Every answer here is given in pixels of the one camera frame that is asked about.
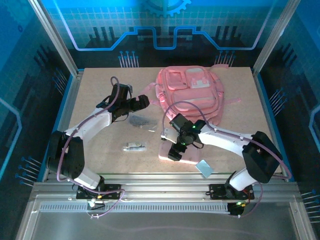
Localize pink pencil case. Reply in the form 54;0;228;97
157;141;202;165

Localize clear bag of dark supplies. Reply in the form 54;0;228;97
127;113;160;132

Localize light blue card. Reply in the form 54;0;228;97
196;159;215;179

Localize pink backpack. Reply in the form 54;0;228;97
142;63;242;126

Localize small clear packet white item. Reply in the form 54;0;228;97
121;141;148;152

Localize aluminium front beam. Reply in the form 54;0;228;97
32;173;300;201

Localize grey metal front tray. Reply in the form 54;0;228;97
14;194;317;240

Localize small black connector box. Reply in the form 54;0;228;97
226;201;245;218

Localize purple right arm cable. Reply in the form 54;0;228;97
161;101;293;220

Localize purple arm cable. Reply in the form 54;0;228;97
56;76;126;220
161;101;293;220

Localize aluminium table side rail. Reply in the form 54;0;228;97
252;71;296;182
41;69;85;182

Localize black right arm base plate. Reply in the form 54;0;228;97
209;183;255;201

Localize slotted grey cable duct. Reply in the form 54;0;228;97
38;202;232;214

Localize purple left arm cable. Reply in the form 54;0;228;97
56;76;126;220

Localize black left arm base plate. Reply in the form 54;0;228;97
76;183;122;201

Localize aluminium frame post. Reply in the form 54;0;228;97
252;0;302;76
28;0;85;77

